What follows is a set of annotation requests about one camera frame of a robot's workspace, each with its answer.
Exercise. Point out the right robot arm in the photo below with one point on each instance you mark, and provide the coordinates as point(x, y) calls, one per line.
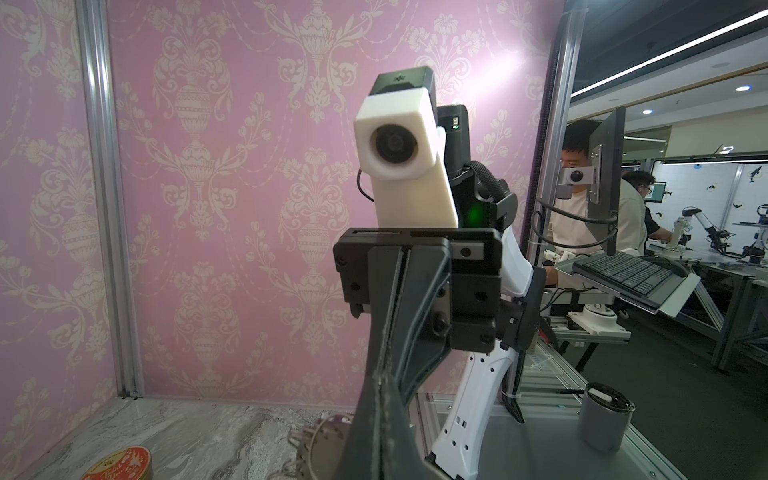
point(483, 202)

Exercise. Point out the red round tin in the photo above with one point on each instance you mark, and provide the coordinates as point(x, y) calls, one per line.
point(131, 463)

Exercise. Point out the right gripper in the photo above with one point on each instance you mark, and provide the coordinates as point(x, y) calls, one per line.
point(449, 296)

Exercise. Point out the person in white shirt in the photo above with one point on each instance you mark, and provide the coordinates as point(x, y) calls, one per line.
point(632, 233)

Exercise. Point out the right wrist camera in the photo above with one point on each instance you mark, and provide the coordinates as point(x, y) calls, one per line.
point(401, 147)

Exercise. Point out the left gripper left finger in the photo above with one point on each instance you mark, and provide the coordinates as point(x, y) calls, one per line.
point(362, 454)

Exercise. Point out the grey cylindrical cup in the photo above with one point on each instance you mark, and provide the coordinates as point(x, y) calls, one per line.
point(604, 417)

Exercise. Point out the person in dark shirt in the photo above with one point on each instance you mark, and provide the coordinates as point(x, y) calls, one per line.
point(643, 181)

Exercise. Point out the black keyboard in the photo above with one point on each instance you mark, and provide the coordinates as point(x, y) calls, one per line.
point(643, 281)

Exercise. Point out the monitor on stand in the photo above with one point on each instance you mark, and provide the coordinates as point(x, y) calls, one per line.
point(602, 178)

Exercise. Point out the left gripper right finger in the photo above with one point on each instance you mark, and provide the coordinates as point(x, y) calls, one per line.
point(399, 455)

